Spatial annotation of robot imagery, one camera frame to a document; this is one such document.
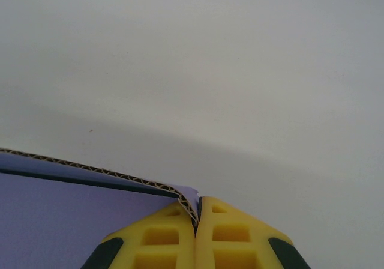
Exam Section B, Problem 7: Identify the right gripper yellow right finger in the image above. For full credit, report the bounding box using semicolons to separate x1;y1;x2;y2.
194;195;311;269

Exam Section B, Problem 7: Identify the purple cardboard box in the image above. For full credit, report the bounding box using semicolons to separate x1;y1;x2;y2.
0;147;201;269

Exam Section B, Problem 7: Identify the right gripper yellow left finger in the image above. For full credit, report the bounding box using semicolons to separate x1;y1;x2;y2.
79;201;198;269

